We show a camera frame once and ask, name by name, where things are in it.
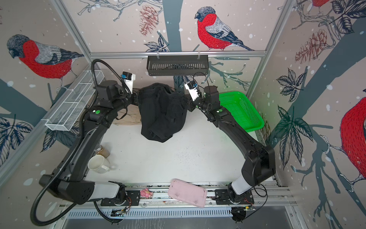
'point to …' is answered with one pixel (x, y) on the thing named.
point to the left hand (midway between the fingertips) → (140, 88)
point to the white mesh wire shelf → (64, 115)
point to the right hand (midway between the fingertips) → (181, 97)
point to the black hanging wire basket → (177, 65)
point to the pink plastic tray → (187, 192)
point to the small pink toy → (146, 192)
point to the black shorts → (162, 110)
